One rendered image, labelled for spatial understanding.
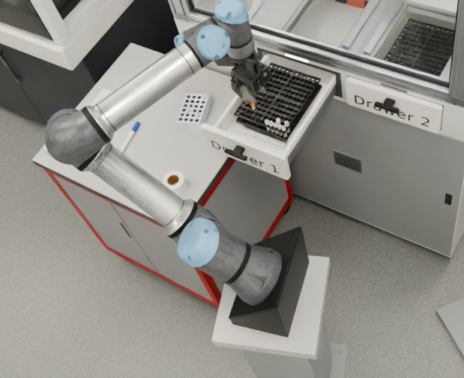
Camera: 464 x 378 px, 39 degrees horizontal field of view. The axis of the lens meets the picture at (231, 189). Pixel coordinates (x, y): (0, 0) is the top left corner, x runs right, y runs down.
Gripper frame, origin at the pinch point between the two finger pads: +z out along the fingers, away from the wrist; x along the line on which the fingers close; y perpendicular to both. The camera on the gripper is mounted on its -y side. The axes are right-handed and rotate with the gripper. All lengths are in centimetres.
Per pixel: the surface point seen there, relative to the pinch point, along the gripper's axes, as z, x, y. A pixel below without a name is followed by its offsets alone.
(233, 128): 14.3, -4.8, -6.0
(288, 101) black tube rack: 7.9, 9.5, 5.5
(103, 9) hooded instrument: 8, 4, -79
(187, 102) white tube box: 19.5, -3.4, -30.4
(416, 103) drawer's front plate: 5.5, 27.9, 37.2
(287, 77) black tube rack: 7.8, 16.4, -1.1
